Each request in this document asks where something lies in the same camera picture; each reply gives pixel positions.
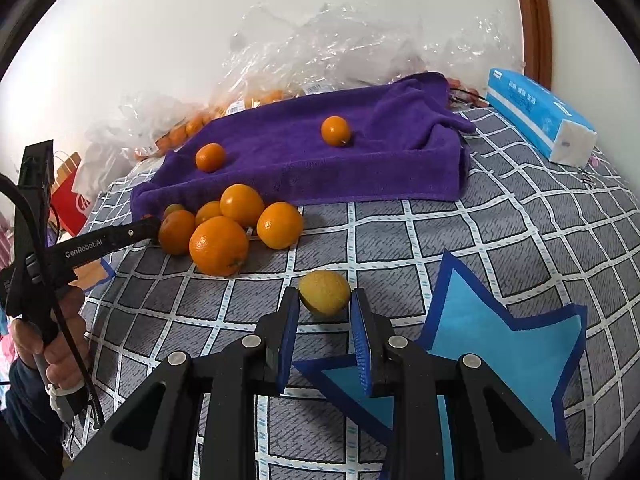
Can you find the clear plastic bags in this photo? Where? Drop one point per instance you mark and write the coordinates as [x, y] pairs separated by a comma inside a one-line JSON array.
[[357, 44]]

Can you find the grey checked blanket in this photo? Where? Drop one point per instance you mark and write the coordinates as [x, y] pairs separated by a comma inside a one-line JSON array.
[[536, 269]]

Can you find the orange pile top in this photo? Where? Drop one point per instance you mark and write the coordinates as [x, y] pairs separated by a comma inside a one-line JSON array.
[[242, 204]]

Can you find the orange on towel right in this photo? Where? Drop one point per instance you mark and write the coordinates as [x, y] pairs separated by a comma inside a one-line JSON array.
[[335, 131]]

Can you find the purple towel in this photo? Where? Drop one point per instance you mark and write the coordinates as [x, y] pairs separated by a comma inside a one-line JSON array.
[[406, 143]]

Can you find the orange on towel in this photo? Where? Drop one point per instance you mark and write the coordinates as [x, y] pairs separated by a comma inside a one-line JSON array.
[[210, 158], [335, 131]]

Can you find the orange pile right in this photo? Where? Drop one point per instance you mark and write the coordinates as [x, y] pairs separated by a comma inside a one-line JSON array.
[[280, 225]]

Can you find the orange pile left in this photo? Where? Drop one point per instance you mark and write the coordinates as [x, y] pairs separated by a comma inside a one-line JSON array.
[[176, 231]]

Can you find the large orange front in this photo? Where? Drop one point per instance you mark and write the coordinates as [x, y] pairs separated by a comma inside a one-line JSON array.
[[219, 247]]

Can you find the brown wooden door frame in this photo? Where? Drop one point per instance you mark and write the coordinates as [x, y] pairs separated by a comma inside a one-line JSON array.
[[537, 40]]

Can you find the small orange pile middle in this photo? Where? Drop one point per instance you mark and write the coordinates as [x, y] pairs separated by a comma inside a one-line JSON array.
[[208, 211]]

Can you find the blue tissue pack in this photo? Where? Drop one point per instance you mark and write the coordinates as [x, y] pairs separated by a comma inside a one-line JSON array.
[[559, 132]]

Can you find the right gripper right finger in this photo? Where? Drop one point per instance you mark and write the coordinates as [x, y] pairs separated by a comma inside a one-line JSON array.
[[370, 332]]

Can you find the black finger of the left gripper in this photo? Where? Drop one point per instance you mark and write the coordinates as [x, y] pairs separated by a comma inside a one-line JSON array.
[[93, 245]]

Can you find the red paper bag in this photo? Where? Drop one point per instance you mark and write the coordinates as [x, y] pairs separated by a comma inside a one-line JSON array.
[[71, 208]]

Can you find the person's left hand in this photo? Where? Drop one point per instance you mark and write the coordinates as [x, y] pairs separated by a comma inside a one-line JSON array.
[[62, 368]]

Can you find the orange on towel left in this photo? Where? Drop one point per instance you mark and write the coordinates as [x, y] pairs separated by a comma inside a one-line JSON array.
[[210, 158]]

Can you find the yellow-green lemon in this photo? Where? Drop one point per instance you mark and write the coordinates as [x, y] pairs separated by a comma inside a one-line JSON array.
[[324, 292]]

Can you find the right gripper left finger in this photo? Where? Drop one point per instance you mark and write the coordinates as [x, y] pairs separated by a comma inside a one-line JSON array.
[[277, 331]]

